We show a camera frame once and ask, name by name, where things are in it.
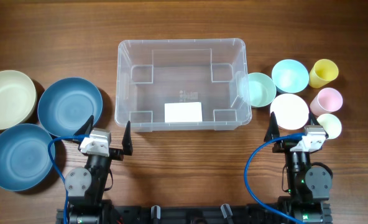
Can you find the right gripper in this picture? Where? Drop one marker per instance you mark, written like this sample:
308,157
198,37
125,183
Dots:
273,132

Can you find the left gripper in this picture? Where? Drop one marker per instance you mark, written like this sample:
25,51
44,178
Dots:
117,154

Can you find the dark blue bowl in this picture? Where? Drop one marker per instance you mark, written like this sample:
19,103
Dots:
66,105
24,157

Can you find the cream plastic bowl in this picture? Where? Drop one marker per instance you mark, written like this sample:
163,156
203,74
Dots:
18,97

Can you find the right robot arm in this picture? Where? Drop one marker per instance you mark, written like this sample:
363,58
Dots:
309,182

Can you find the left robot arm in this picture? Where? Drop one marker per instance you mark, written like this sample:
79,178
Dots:
86,185

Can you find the clear plastic storage container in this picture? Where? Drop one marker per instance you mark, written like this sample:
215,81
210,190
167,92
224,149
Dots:
151,73

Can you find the white small bowl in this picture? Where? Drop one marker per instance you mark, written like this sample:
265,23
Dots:
290,110

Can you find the pale cream plastic cup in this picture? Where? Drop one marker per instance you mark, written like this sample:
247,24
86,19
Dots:
331,125

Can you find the pink plastic cup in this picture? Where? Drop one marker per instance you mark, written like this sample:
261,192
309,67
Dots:
328,100

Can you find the mint green small bowl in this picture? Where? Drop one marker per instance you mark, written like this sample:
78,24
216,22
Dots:
262,90

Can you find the light blue small bowl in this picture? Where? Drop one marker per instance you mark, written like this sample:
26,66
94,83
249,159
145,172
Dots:
290,76

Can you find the yellow plastic cup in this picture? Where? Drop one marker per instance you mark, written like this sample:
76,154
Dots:
323,72

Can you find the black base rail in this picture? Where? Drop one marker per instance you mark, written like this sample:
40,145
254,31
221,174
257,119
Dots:
251,213

